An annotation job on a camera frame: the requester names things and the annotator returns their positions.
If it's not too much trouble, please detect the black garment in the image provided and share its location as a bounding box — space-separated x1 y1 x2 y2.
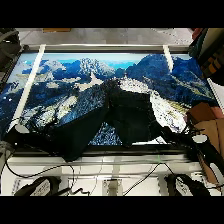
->
37 78 172 163

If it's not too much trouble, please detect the heap of clothes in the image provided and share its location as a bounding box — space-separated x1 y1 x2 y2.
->
187 27 224 86

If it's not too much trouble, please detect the brown garment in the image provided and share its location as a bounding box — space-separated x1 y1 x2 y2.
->
185 101 221 126

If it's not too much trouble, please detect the tan garment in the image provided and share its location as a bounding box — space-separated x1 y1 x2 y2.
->
194 117 224 187

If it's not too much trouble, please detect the silver frame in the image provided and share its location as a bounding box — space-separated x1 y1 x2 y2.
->
0 43 224 197

